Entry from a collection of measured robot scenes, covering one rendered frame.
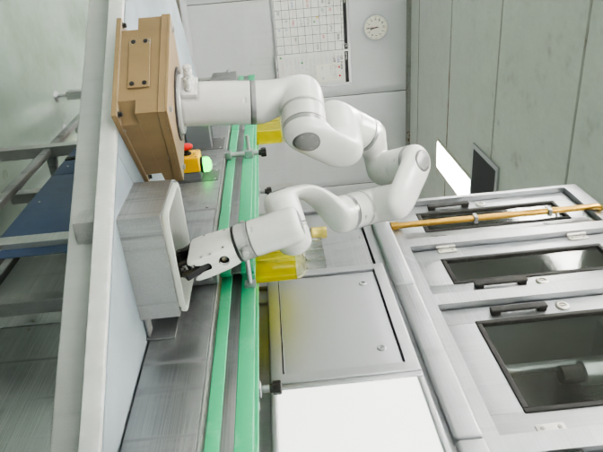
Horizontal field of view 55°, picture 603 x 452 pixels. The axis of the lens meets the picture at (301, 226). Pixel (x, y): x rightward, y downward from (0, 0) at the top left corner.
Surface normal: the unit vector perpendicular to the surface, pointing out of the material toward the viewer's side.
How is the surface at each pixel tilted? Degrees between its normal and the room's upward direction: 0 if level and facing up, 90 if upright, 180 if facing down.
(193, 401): 90
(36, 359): 90
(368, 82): 90
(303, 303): 90
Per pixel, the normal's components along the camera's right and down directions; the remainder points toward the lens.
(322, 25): 0.07, 0.45
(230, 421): -0.07, -0.89
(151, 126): 0.10, 0.89
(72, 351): -0.02, -0.44
